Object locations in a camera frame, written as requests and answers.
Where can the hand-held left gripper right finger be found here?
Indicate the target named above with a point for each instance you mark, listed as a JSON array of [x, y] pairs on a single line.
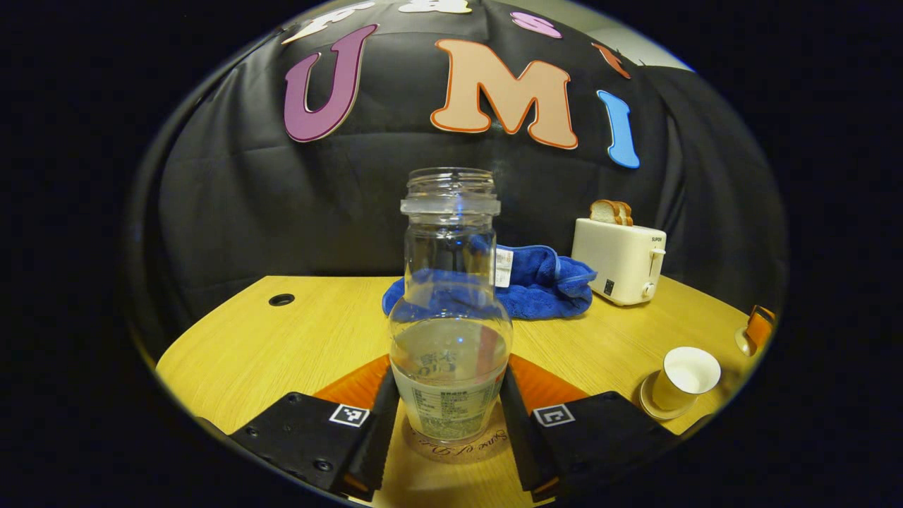
[[518, 444]]

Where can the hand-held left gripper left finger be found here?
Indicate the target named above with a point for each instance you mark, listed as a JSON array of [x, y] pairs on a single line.
[[381, 437]]

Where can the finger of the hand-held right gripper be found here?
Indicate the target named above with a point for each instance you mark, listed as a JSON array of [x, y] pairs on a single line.
[[760, 328]]

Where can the round cork coaster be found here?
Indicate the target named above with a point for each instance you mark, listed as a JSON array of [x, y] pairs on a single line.
[[488, 446]]

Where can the cream ceramic teacup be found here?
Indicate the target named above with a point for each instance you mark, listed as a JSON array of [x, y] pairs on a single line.
[[681, 377]]

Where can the clear plastic water bottle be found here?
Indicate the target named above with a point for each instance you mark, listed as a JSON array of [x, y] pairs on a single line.
[[449, 339]]

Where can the cream toaster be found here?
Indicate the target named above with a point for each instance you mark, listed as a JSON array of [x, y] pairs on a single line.
[[617, 264]]

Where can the blue towel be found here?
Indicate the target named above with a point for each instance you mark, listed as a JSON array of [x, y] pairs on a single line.
[[543, 282]]

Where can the bread slice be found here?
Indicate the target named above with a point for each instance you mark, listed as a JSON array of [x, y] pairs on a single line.
[[626, 214], [604, 212]]

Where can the black backdrop cloth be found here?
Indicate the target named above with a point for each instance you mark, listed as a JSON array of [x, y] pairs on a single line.
[[282, 204]]

